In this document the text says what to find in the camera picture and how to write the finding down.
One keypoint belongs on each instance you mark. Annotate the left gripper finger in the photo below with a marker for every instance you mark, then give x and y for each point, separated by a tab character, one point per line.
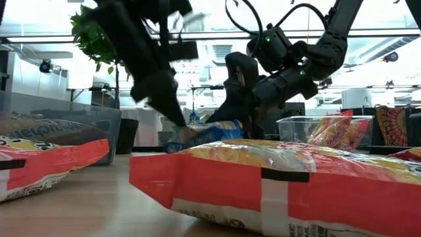
148	93
167	85

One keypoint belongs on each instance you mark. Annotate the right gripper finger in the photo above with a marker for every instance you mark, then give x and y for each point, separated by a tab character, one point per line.
257	126
230	113

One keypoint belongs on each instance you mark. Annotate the orange Maruchan noodle pack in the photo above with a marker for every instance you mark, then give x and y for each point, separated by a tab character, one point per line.
230	184
42	164
329	131
358	135

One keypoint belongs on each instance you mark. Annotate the smoky grey plastic bin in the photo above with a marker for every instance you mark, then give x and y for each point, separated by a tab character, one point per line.
82	110

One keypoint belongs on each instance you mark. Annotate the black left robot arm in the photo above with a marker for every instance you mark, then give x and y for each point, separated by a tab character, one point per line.
112	14

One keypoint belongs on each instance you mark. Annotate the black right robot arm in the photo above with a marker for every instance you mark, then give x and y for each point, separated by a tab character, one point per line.
329	52

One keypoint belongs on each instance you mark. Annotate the clear plastic bin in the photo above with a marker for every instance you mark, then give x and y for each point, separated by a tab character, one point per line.
296	128

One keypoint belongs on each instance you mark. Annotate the black background screen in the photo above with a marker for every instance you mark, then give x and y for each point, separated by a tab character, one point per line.
296	108

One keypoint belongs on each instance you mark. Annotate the black plant pot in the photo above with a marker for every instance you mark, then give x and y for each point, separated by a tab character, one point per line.
129	135

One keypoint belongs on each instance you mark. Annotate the long fluorescent light tube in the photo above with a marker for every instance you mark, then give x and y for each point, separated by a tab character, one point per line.
39	39
213	34

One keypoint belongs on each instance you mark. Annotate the green leafy plant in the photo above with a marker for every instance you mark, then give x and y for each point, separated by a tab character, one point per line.
89	39

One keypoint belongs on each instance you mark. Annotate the black spotlight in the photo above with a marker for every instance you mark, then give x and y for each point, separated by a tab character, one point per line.
46	66
391	56

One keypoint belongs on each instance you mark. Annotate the white box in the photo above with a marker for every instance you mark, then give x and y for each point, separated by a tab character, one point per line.
356	98

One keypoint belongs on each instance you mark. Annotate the orange patterned tapestry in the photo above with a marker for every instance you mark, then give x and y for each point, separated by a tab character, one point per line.
391	126

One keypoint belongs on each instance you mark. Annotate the ribbed metal air duct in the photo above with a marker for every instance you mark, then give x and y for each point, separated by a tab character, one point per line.
218	50
378	49

